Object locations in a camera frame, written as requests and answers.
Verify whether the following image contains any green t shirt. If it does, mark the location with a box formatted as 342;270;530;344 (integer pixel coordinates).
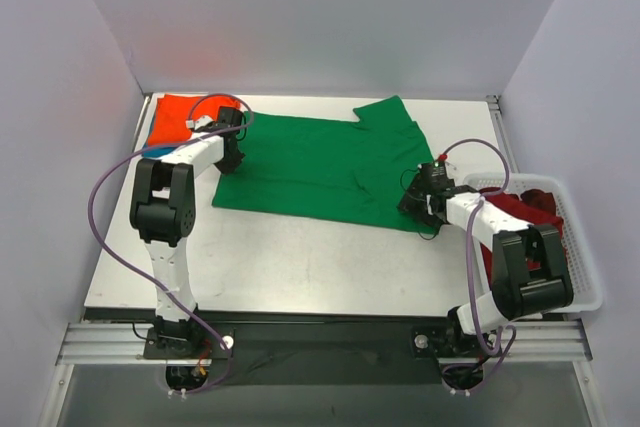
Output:
212;97;434;235

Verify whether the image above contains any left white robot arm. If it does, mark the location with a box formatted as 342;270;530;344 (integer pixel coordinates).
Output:
130;106;245;359

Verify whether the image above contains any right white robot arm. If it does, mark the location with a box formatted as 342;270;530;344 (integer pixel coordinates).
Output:
398;160;574;355

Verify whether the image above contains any folded orange t shirt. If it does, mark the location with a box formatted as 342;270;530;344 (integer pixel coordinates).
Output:
146;94;242;146

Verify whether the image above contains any folded blue t shirt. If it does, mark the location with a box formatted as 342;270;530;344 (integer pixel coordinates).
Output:
141;145;175;158

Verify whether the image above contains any dark red t shirt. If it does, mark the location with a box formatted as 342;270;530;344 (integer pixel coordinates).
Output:
481;189;564;281

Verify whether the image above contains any white plastic basket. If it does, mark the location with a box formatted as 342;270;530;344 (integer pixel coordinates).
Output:
463;172;603;315

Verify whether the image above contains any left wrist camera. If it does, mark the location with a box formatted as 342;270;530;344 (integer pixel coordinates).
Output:
186;115;214;131

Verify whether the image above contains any black thin cable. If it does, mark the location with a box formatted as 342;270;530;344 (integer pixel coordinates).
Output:
399;169;444;243

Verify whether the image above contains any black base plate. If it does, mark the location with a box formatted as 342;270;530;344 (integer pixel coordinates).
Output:
143;321;489;393

